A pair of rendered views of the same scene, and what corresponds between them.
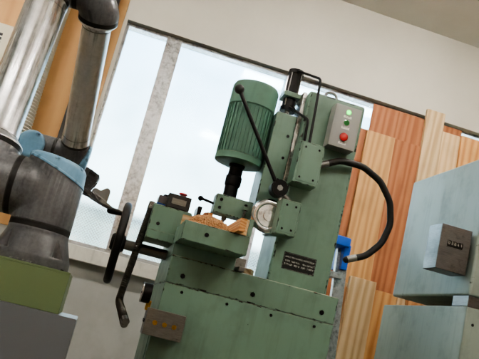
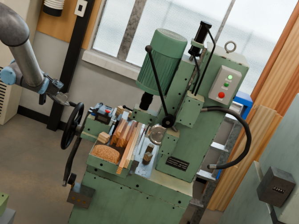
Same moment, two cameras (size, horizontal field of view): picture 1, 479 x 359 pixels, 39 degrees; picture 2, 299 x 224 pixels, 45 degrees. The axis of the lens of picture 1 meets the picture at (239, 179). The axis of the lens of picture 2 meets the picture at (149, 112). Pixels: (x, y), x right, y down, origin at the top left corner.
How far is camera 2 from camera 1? 1.42 m
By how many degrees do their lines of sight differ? 37
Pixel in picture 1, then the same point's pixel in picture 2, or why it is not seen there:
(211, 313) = (111, 190)
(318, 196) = (198, 125)
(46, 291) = not seen: outside the picture
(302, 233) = (182, 146)
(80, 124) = (28, 78)
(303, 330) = (166, 208)
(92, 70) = (21, 60)
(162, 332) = (77, 203)
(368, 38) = not seen: outside the picture
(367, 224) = (285, 69)
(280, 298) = (154, 190)
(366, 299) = (266, 121)
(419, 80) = not seen: outside the picture
